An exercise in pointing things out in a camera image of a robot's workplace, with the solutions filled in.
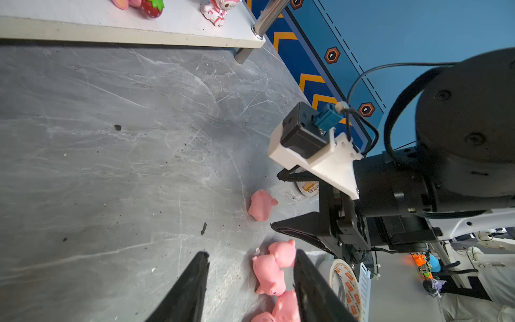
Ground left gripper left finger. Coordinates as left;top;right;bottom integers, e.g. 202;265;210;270
146;252;210;322

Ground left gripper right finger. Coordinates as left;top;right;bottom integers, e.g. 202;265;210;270
293;250;356;322

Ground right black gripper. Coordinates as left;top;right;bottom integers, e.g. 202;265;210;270
270;150;443;258

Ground pink pig toy bottom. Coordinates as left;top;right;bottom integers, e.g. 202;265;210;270
272;290;301;322

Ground small pink pig toy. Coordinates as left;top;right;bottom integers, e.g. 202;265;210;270
248;190;278;222

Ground pink white round character toy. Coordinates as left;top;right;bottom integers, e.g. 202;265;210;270
200;0;240;27

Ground white two-tier shelf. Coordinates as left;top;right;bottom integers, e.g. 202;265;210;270
1;1;287;64

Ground pink yellow figure toy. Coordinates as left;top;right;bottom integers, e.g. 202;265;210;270
112;0;165;19

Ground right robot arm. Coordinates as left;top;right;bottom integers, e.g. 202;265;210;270
268;48;514;260

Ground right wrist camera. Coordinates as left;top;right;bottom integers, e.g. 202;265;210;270
268;102;363;200

